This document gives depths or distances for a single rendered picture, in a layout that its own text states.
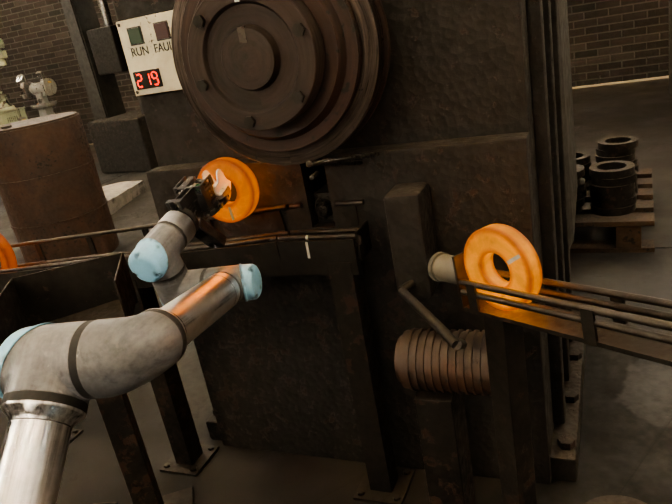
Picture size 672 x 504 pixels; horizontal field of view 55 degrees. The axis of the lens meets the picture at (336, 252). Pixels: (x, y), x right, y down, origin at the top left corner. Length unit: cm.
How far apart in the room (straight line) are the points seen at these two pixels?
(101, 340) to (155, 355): 8
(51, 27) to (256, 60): 901
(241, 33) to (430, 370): 74
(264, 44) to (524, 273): 63
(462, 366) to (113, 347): 66
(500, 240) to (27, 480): 79
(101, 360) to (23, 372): 12
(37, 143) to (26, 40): 658
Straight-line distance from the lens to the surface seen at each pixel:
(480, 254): 116
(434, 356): 129
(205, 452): 207
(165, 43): 167
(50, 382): 100
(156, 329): 99
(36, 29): 1043
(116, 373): 96
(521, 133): 140
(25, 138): 409
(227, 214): 155
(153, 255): 127
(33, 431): 100
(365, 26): 129
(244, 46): 129
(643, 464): 184
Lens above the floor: 117
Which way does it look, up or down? 20 degrees down
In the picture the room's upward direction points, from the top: 11 degrees counter-clockwise
